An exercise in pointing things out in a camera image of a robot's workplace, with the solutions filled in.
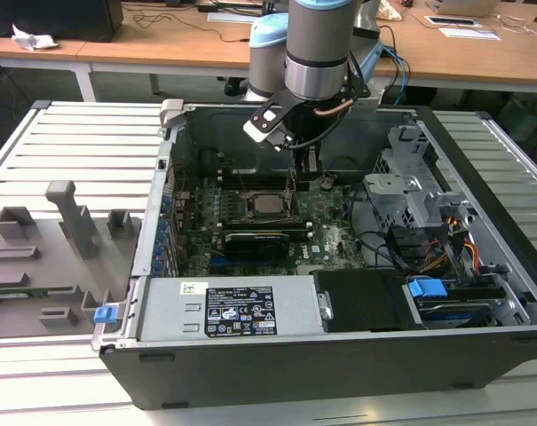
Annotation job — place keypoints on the small silver CPU plate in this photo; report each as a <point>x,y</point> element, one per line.
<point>268,203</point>

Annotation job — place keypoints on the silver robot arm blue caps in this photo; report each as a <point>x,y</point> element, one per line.
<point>317,44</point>

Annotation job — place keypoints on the CPU socket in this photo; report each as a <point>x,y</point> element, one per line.
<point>249,209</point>

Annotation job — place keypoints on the blue expansion slot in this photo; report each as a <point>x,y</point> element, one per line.
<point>217,266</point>

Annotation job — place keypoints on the round black battery holder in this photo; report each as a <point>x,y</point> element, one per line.
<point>329,182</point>

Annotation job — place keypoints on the silver metal drive cage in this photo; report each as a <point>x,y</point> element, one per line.
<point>392,195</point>

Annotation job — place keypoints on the green motherboard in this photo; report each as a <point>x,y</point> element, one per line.
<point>334,239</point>

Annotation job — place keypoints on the black graphics card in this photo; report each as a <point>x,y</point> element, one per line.
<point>255,245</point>

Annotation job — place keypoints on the crumpled beige bag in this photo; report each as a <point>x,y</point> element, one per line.
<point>390,11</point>

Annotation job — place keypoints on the grey case corner latch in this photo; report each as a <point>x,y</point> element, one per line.
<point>172,111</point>

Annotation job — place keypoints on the black power adapter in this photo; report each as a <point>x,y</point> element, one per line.
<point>210,7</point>

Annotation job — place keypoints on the wooden desk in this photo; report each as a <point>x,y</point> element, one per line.
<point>161,44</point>
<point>68,49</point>

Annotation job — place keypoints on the white framed tablet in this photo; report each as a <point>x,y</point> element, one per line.
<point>450,21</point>

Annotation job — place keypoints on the white printed paper sheet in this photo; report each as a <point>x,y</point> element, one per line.
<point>472,34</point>

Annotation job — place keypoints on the black plastic shroud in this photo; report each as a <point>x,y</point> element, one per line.
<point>365,302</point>

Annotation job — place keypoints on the blue disk carrier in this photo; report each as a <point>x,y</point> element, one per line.
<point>425,290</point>

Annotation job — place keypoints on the grey power supply with label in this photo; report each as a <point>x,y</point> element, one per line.
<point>170,310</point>

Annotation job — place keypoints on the hard disk with blue label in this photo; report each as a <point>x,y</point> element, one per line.
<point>454,317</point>

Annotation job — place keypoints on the black open PC case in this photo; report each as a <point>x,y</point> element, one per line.
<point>294,373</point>

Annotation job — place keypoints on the blue case latch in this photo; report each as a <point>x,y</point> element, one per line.
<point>105,315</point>

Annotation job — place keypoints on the large black box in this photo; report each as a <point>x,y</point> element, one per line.
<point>50,18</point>

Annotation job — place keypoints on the crumpled white paper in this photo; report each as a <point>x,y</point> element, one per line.
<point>33,41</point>

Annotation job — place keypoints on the grey plastic parts rack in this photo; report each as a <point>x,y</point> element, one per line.
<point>50,266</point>

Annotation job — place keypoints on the green RAM stick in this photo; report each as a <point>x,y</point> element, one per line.
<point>41,290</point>

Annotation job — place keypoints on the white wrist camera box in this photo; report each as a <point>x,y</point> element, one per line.
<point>255,131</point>

